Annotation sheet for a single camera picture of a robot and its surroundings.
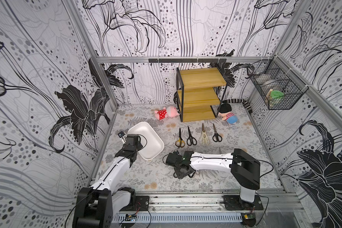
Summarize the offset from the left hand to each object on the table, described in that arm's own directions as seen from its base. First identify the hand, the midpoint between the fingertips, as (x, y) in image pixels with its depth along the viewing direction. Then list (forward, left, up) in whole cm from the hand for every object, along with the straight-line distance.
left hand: (137, 144), depth 88 cm
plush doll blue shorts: (+29, -61, -1) cm, 68 cm away
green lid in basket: (+21, -81, +28) cm, 88 cm away
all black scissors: (+8, -35, -6) cm, 37 cm away
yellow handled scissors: (+5, -28, -5) cm, 29 cm away
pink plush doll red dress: (+29, -20, 0) cm, 35 cm away
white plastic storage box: (+5, -8, -8) cm, 12 cm away
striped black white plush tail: (+46, -78, -3) cm, 91 cm away
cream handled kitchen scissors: (+9, -45, -5) cm, 46 cm away
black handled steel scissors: (+11, -53, -5) cm, 55 cm away
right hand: (-14, -29, -7) cm, 33 cm away
